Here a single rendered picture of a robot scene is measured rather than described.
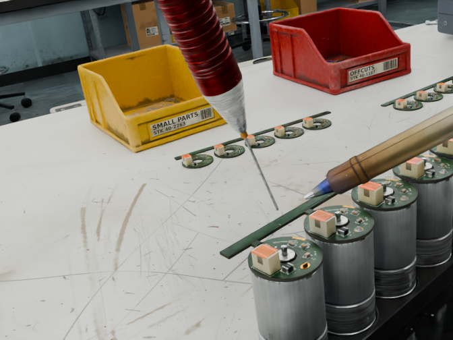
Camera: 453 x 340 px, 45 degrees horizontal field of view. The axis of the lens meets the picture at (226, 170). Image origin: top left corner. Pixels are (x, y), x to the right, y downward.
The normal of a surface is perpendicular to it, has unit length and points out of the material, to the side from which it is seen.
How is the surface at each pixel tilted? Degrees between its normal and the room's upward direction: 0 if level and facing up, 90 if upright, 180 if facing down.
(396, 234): 90
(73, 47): 90
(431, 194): 90
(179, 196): 0
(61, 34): 90
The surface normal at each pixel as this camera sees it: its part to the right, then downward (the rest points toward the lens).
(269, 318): -0.59, 0.40
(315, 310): 0.62, 0.25
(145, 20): 0.44, 0.32
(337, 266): -0.29, 0.43
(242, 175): -0.13, -0.91
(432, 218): -0.03, 0.41
